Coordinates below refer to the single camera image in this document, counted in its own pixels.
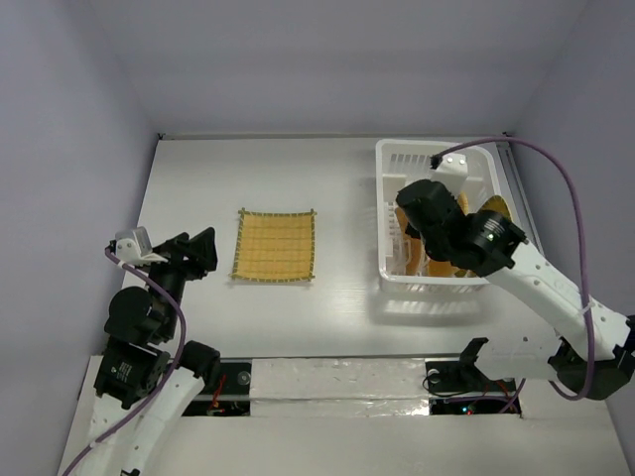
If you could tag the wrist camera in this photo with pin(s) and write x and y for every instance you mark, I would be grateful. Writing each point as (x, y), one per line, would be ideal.
(133, 247)
(451, 170)

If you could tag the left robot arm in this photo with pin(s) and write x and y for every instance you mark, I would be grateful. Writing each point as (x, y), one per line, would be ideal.
(149, 370)

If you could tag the middle orange woven plate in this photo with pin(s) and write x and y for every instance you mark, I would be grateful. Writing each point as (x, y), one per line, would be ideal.
(445, 269)

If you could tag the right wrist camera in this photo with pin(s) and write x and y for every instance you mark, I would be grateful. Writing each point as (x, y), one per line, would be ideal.
(451, 170)

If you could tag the white plastic dish rack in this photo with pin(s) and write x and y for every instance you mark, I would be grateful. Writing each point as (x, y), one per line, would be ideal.
(399, 163)

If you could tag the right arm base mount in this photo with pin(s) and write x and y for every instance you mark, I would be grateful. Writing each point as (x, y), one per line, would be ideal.
(458, 376)

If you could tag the square woven bamboo plate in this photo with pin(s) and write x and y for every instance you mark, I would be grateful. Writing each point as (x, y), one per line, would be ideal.
(274, 247)

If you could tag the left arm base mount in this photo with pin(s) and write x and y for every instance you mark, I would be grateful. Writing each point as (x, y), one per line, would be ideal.
(229, 396)

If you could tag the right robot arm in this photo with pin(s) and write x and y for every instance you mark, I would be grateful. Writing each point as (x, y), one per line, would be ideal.
(596, 344)

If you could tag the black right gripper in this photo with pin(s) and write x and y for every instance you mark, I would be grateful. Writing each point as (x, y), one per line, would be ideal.
(414, 199)

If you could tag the silver foil covered panel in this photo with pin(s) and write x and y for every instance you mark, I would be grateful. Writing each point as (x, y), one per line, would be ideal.
(338, 387)

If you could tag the round orange woven plate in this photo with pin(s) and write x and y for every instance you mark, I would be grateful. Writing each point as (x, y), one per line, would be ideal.
(415, 257)

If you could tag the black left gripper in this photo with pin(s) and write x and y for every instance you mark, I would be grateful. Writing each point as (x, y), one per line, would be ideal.
(196, 254)

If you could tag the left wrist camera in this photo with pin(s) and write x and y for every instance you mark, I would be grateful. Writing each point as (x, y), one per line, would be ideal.
(133, 247)

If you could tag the yellow woven fan plate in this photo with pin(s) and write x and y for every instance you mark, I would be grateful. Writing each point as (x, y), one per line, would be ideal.
(496, 203)

